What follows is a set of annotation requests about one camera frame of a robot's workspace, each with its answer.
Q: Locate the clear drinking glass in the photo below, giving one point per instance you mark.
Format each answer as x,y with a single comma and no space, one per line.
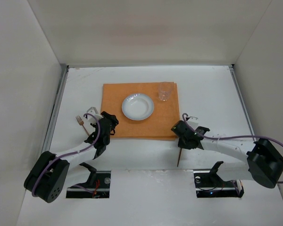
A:
164,90

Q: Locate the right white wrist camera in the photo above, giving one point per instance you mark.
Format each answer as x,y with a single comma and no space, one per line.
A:
192,121

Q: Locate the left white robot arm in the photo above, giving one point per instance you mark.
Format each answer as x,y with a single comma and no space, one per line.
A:
54,171

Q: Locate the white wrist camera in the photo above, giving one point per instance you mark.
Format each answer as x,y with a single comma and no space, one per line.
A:
95,113
192,121

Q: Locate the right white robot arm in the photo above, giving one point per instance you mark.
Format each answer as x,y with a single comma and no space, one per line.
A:
257,160

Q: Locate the orange cloth placemat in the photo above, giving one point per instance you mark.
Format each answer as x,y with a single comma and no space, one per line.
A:
157,126

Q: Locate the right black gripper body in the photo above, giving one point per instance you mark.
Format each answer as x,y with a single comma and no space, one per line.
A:
183,143

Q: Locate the white round plate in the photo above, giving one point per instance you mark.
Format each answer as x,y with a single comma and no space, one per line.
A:
137,107

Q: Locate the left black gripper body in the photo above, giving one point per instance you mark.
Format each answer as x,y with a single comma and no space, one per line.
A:
94,135

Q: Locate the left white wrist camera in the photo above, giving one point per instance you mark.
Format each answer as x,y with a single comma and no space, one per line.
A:
95,113

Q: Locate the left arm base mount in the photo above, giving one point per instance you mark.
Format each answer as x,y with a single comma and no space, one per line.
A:
84,181

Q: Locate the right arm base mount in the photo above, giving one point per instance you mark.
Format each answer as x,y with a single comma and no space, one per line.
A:
209,185

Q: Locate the copper spoon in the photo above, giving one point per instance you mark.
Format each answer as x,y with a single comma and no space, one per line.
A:
179,157

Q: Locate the copper fork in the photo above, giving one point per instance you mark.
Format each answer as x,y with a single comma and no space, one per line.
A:
81,123

